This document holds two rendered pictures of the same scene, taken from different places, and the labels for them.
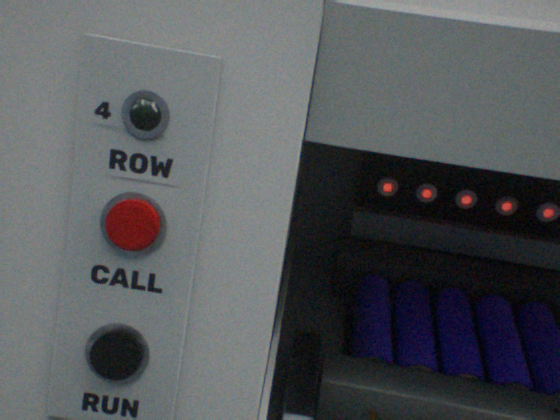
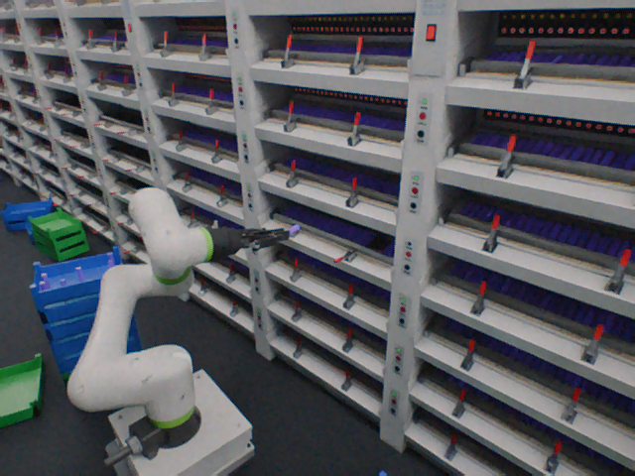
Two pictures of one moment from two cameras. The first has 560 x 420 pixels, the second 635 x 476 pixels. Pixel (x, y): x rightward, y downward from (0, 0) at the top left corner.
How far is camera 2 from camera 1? 1.02 m
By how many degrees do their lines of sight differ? 40
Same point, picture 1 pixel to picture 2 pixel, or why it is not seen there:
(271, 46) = (422, 238)
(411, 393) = (451, 279)
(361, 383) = (444, 277)
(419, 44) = (436, 241)
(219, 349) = (417, 269)
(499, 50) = (444, 243)
